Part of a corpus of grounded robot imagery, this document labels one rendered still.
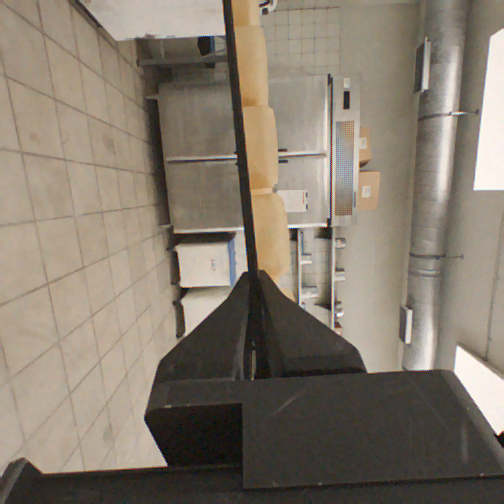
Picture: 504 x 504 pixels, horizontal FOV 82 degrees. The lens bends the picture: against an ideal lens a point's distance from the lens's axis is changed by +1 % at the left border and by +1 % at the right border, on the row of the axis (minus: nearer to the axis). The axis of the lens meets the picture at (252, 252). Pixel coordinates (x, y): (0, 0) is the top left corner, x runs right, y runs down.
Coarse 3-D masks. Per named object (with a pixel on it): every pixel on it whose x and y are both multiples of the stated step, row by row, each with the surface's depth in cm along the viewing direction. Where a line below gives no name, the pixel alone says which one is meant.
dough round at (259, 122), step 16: (256, 112) 17; (272, 112) 17; (256, 128) 16; (272, 128) 16; (256, 144) 16; (272, 144) 16; (256, 160) 17; (272, 160) 17; (256, 176) 17; (272, 176) 17
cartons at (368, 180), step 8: (360, 128) 299; (368, 128) 299; (360, 136) 298; (368, 136) 298; (360, 144) 298; (368, 144) 297; (360, 152) 297; (368, 152) 297; (360, 160) 298; (368, 160) 299; (360, 176) 297; (368, 176) 297; (376, 176) 297; (360, 184) 300; (368, 184) 300; (376, 184) 300; (360, 192) 302; (368, 192) 302; (376, 192) 302; (360, 200) 305; (368, 200) 305; (376, 200) 305; (360, 208) 307; (368, 208) 307; (376, 208) 307
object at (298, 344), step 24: (264, 288) 11; (264, 312) 11; (288, 312) 9; (288, 336) 8; (312, 336) 8; (336, 336) 8; (288, 360) 7; (312, 360) 7; (336, 360) 7; (360, 360) 7
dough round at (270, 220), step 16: (256, 208) 15; (272, 208) 15; (256, 224) 15; (272, 224) 15; (256, 240) 15; (272, 240) 15; (288, 240) 15; (272, 256) 15; (288, 256) 16; (272, 272) 16
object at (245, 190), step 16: (224, 0) 15; (224, 16) 15; (240, 96) 14; (240, 112) 14; (240, 128) 14; (240, 144) 14; (240, 160) 14; (240, 176) 14; (240, 192) 14; (256, 256) 13; (256, 272) 13; (256, 288) 13; (256, 304) 12; (256, 320) 12; (256, 336) 12; (256, 352) 12
